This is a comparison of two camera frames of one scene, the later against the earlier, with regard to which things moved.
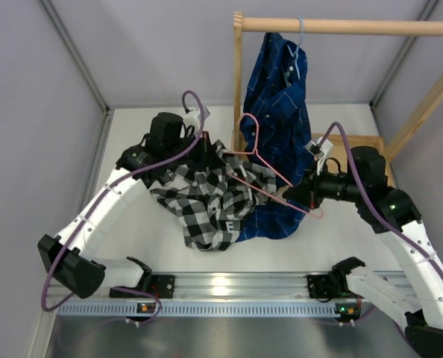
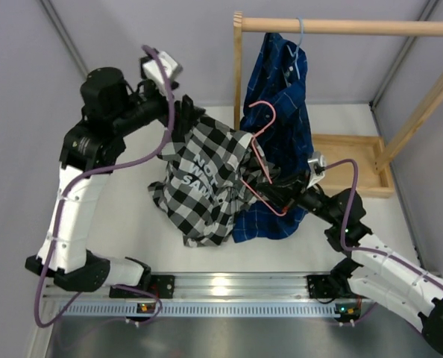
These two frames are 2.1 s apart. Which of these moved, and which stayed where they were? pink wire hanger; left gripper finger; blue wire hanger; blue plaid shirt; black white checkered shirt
Moved: pink wire hanger; black white checkered shirt; left gripper finger
Stayed: blue plaid shirt; blue wire hanger
